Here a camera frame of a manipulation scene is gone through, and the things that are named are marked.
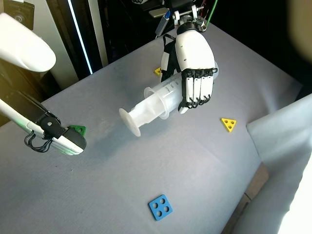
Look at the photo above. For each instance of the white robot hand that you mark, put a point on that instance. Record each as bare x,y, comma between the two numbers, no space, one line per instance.
24,48
195,48

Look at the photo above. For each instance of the large clear plastic syringe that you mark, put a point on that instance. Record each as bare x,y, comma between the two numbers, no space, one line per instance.
151,104

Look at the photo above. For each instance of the black device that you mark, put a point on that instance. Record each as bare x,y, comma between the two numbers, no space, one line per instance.
19,14

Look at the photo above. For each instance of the grey adapter with blue plug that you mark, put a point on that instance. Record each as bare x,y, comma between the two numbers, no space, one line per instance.
162,24

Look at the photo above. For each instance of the yellow square four-hole block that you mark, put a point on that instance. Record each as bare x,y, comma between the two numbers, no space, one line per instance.
158,71

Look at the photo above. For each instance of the grey flat box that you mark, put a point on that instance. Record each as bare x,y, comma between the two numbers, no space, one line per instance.
156,13

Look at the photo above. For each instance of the glowing light strip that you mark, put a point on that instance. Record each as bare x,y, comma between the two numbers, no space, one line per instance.
80,36

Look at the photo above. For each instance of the yellow triangle three-hole block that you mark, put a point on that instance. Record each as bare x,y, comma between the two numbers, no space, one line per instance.
229,123

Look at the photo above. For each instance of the green square four-hole block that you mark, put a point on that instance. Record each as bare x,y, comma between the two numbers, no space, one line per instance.
80,129

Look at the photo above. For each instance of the beige blurred object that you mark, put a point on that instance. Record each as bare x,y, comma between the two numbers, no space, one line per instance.
302,24

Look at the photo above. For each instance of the white draped fabric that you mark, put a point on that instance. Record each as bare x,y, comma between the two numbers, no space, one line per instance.
280,146

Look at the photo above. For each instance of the grey table cloth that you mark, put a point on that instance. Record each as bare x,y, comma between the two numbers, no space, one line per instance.
122,182

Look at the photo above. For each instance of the blue square four-hole block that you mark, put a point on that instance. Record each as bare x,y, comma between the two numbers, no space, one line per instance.
161,207

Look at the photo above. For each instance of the white post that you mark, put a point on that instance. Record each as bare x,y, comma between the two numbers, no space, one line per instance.
100,36

